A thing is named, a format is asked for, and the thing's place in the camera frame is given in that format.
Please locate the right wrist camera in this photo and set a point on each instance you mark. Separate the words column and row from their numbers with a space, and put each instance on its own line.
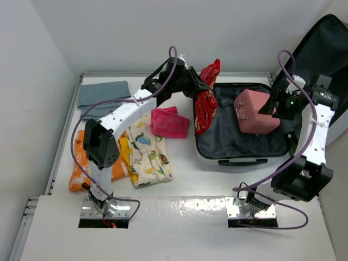
column 294, row 82

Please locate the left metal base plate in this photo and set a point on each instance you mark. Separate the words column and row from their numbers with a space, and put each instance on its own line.
column 113, row 209

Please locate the white front board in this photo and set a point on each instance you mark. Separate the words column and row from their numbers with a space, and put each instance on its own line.
column 173, row 228

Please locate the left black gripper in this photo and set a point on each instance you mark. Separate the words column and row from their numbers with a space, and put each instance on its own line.
column 194, row 82

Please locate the pink cosmetic case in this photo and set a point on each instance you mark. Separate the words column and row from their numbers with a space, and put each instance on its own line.
column 247, row 106

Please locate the red patterned cloth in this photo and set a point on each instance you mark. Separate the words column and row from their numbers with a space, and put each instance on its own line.
column 206, row 103

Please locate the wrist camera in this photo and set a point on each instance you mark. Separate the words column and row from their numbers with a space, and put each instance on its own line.
column 183, row 61
column 294, row 82

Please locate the metal base plate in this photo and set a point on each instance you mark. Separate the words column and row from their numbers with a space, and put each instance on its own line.
column 238, row 209
column 113, row 209

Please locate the pink towel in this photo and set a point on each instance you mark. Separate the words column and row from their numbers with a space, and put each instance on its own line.
column 168, row 123

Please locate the grey blue garment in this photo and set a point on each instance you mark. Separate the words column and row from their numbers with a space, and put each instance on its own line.
column 91, row 94

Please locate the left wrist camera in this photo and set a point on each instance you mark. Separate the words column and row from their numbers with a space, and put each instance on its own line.
column 183, row 61

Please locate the yellow garment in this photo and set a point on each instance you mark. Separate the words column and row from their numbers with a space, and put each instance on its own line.
column 126, row 155

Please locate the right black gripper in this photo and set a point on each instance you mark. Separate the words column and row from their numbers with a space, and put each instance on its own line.
column 279, row 95

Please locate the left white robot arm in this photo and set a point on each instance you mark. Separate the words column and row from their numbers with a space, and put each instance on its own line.
column 100, row 137

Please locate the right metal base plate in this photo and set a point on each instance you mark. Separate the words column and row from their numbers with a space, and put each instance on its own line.
column 238, row 209

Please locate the white kids suitcase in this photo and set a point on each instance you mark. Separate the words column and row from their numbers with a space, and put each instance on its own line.
column 323, row 50

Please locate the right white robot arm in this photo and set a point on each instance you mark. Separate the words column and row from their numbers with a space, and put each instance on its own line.
column 305, row 174

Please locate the cream dinosaur print garment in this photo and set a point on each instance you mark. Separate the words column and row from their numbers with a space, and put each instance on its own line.
column 148, row 157

